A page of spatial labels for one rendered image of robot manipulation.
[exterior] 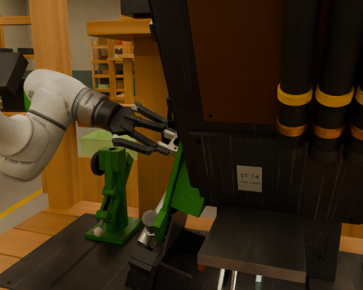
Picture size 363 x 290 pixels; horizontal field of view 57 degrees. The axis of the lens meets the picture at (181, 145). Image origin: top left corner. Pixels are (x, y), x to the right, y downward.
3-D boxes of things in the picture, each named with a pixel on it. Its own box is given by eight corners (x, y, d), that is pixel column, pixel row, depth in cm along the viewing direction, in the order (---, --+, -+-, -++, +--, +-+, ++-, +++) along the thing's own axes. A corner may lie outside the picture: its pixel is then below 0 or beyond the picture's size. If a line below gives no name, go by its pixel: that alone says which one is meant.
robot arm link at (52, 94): (98, 94, 92) (75, 136, 90) (50, 73, 95) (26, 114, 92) (84, 77, 82) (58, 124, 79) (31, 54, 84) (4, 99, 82)
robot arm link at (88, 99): (89, 80, 84) (109, 89, 83) (95, 100, 92) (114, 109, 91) (68, 107, 80) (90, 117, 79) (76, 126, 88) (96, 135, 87)
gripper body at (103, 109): (90, 117, 80) (124, 133, 79) (108, 91, 84) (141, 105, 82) (95, 132, 87) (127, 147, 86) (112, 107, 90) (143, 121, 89)
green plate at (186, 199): (191, 240, 72) (219, 151, 66) (156, 226, 74) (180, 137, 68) (203, 217, 83) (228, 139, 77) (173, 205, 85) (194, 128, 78)
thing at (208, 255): (304, 291, 48) (306, 272, 48) (196, 271, 53) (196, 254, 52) (298, 194, 84) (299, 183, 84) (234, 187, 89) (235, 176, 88)
